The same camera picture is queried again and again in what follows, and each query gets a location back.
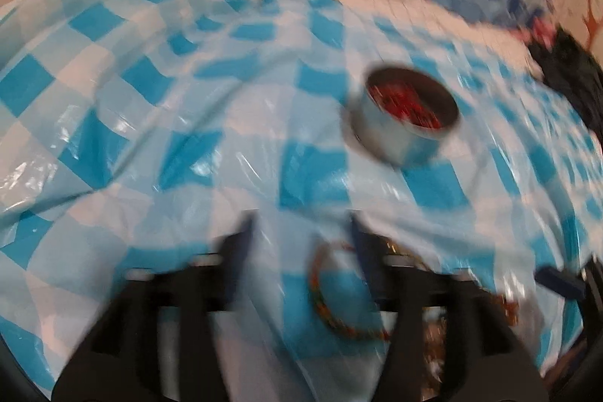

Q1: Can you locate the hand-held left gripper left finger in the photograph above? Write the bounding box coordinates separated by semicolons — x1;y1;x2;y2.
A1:
52;214;257;402

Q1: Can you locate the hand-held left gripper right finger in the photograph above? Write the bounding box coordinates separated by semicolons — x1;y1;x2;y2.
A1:
349;211;549;402

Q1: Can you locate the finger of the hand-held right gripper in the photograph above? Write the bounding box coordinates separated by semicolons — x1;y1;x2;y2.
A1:
537;266;585;300

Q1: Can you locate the multicolour beaded bracelet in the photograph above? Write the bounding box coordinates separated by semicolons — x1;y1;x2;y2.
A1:
308;242;393;342

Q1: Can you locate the round metal tin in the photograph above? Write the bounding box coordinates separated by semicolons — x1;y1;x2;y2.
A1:
341;65;461;168

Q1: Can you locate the red beaded bracelet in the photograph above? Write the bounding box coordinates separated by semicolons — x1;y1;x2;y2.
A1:
367;77;444;130

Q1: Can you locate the blue checkered plastic sheet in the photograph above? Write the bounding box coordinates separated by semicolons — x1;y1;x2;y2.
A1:
0;0;603;402

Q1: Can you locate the black cloth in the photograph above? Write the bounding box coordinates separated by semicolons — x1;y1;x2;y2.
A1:
532;28;603;135

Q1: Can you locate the gold chain jewelry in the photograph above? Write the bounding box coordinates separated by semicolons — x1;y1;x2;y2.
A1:
421;312;454;394

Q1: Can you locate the orange tree wall sticker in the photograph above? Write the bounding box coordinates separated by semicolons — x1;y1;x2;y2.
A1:
582;0;603;50

